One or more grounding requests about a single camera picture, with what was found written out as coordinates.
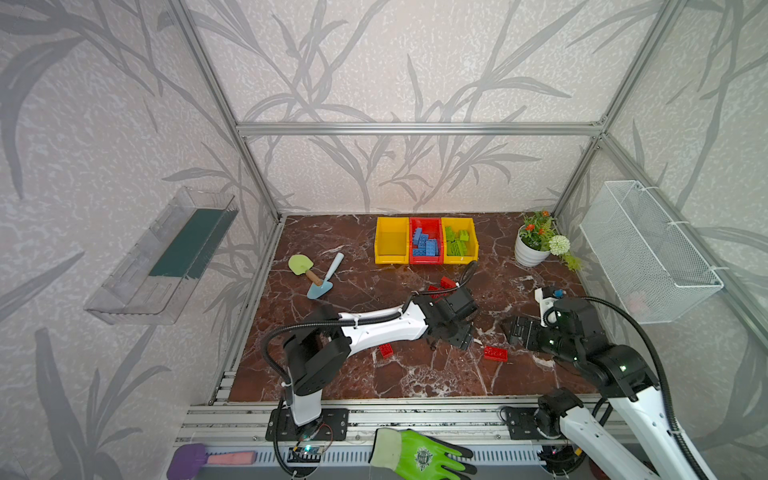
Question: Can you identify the red lego top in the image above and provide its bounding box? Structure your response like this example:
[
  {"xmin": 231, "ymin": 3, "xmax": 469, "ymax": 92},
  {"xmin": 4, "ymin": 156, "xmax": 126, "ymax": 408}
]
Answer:
[{"xmin": 440, "ymin": 277, "xmax": 457, "ymax": 290}]

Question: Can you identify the blue lego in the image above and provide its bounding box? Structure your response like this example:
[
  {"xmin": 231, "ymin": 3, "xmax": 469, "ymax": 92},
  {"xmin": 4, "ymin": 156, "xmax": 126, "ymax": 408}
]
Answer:
[{"xmin": 412, "ymin": 228, "xmax": 440, "ymax": 258}]

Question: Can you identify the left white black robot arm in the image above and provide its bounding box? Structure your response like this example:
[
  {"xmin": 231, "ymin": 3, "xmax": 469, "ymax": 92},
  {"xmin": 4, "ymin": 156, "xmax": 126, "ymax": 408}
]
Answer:
[{"xmin": 261, "ymin": 286, "xmax": 478, "ymax": 427}]

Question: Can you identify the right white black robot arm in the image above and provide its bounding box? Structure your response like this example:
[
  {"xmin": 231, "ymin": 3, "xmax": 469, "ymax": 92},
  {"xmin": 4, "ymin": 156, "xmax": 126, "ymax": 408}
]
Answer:
[{"xmin": 503, "ymin": 288, "xmax": 715, "ymax": 479}]

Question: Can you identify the right yellow bin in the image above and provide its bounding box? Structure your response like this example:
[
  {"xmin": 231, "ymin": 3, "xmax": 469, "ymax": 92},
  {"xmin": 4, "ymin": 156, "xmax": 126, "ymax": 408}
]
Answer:
[{"xmin": 441, "ymin": 217, "xmax": 479, "ymax": 264}]

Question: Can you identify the yellow bin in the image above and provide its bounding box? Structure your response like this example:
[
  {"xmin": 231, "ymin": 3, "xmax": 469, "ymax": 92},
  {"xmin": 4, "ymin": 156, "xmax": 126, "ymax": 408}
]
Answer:
[
  {"xmin": 374, "ymin": 217, "xmax": 411, "ymax": 265},
  {"xmin": 441, "ymin": 217, "xmax": 479, "ymax": 264}
]

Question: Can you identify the red middle bin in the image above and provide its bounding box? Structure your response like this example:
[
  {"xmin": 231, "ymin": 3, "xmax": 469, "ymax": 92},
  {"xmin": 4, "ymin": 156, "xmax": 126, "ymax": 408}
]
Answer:
[{"xmin": 409, "ymin": 217, "xmax": 444, "ymax": 265}]

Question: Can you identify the left yellow bin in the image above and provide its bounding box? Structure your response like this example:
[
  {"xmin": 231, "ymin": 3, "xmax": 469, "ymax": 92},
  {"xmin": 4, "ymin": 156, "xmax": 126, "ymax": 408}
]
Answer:
[{"xmin": 374, "ymin": 217, "xmax": 411, "ymax": 265}]

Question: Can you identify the white potted flower plant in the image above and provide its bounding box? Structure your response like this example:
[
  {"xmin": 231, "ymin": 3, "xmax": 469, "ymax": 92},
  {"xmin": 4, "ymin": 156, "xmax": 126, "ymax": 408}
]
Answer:
[{"xmin": 515, "ymin": 210, "xmax": 582, "ymax": 271}]

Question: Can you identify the green work glove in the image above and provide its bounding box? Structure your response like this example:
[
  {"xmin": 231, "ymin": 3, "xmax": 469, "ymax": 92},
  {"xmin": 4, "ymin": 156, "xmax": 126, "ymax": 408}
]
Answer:
[{"xmin": 369, "ymin": 428, "xmax": 478, "ymax": 480}]

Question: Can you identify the teal toy trowel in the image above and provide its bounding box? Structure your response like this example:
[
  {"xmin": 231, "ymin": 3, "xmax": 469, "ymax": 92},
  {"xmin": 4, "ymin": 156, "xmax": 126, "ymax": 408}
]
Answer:
[{"xmin": 307, "ymin": 252, "xmax": 344, "ymax": 300}]

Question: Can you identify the green toy spade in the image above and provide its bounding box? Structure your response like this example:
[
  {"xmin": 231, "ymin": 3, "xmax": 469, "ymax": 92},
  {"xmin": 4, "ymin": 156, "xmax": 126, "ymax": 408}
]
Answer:
[{"xmin": 288, "ymin": 254, "xmax": 323, "ymax": 286}]

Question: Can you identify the green circuit board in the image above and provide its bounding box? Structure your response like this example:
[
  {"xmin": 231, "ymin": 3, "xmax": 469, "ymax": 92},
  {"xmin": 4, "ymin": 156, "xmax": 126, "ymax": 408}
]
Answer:
[{"xmin": 286, "ymin": 445, "xmax": 324, "ymax": 464}]

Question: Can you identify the purple pink brush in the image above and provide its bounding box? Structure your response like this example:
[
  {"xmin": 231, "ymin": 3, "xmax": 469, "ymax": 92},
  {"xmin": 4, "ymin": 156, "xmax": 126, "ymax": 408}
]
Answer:
[{"xmin": 166, "ymin": 443, "xmax": 256, "ymax": 480}]

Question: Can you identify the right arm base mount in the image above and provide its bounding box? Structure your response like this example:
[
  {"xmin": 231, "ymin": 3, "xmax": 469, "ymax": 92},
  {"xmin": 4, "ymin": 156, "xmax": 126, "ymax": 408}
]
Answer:
[{"xmin": 498, "ymin": 401, "xmax": 577, "ymax": 440}]

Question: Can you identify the white wire mesh basket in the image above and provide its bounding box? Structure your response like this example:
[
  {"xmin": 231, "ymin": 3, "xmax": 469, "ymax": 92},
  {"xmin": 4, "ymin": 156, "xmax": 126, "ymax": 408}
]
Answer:
[{"xmin": 580, "ymin": 180, "xmax": 724, "ymax": 324}]

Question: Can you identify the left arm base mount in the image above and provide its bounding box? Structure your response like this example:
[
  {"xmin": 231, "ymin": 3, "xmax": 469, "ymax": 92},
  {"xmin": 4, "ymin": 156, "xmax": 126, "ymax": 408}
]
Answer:
[{"xmin": 265, "ymin": 407, "xmax": 350, "ymax": 442}]

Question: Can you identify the clear plastic wall shelf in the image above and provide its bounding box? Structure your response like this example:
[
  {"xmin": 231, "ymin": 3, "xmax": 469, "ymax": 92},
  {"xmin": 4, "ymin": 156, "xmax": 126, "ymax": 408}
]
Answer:
[{"xmin": 84, "ymin": 187, "xmax": 239, "ymax": 326}]

